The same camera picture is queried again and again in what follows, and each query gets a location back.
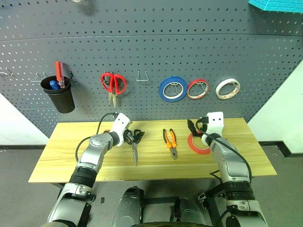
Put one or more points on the orange black pliers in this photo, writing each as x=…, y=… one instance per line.
x=174, y=154

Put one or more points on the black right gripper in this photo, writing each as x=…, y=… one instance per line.
x=204, y=131

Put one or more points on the silver pegboard hook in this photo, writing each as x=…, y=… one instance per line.
x=38, y=79
x=8, y=72

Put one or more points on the blue tape roll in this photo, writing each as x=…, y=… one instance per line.
x=161, y=91

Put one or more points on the grey pegboard with tools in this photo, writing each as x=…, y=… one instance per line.
x=165, y=35

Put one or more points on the white tape roll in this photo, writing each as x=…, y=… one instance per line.
x=219, y=88

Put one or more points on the silver black rounded robot leg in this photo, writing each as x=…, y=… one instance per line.
x=191, y=210
x=127, y=205

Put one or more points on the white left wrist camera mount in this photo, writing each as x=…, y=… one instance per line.
x=120, y=125

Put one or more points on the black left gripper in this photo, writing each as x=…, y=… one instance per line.
x=126, y=137

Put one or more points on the wide red tape roll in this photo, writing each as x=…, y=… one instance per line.
x=200, y=151

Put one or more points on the teal bin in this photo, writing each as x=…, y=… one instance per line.
x=279, y=4

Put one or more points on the narrow red tape roll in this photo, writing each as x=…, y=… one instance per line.
x=189, y=91

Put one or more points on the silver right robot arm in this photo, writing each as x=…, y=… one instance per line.
x=227, y=163

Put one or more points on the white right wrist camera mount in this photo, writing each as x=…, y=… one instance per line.
x=215, y=124

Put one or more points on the silver round object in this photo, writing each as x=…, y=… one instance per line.
x=75, y=1

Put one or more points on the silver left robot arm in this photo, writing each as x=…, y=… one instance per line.
x=92, y=156

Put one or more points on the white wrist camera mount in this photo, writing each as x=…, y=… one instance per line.
x=215, y=124
x=120, y=125

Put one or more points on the black scissors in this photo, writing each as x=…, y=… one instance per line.
x=135, y=153

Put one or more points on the grey metal scissors hook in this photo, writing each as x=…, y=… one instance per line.
x=105, y=71

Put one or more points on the dark rounded robot torso edge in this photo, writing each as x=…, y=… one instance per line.
x=161, y=224

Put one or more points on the black cup holder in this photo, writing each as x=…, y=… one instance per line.
x=62, y=101

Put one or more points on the blue marker pen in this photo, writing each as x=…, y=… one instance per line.
x=54, y=84

